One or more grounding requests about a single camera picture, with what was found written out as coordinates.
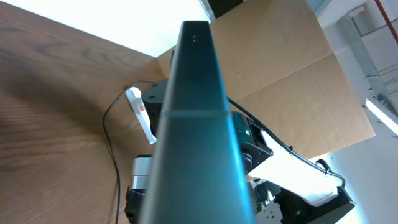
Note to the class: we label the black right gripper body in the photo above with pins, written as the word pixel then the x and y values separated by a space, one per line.
pixel 134 199

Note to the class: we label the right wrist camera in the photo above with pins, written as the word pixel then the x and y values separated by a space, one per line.
pixel 140 172

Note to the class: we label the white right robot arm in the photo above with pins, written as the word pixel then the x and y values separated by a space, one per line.
pixel 295 190

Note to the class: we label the brown cardboard box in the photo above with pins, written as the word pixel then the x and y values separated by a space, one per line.
pixel 277 63

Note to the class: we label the white power strip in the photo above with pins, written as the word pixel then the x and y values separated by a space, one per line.
pixel 134 97

